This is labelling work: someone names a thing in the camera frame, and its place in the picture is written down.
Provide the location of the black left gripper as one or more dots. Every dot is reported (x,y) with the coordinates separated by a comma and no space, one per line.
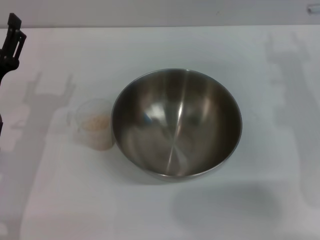
(7,63)

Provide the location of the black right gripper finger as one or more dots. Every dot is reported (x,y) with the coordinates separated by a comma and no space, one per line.
(314,9)

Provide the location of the beige rice grains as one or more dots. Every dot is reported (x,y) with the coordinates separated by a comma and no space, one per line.
(96,123)

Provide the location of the clear plastic measuring cup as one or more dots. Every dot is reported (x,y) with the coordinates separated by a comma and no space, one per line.
(85,140)

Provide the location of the stainless steel mixing bowl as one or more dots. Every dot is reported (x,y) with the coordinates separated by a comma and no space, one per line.
(175,120)

